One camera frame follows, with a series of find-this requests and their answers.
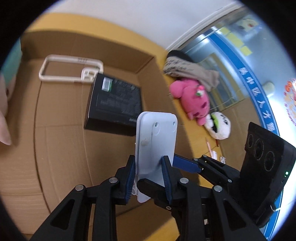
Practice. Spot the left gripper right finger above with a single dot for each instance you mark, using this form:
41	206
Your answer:
200	213

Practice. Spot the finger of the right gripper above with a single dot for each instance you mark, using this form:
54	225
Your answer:
217	173

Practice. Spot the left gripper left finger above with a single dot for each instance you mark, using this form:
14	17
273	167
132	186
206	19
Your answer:
70	219

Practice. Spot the white rectangular device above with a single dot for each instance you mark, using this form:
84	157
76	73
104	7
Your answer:
155	137

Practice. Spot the black product box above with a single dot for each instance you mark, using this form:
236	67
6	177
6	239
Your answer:
113	106

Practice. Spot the cream phone case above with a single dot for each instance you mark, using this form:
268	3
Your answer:
70	69

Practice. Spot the teal pink plush toy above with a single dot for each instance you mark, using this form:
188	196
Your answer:
9	71

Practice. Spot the small white earbud case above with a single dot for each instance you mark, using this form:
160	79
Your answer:
214	155

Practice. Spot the pink pen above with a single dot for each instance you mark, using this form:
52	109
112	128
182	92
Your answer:
209	147

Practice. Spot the white panda plush toy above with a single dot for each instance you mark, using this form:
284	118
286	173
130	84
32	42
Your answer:
218	125

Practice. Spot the shallow cardboard box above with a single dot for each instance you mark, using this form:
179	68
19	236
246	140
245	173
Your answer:
51	152

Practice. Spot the grey printed cloth bag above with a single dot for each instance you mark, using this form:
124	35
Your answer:
180	65

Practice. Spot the white clip bracket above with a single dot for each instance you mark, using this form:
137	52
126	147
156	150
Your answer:
223	160

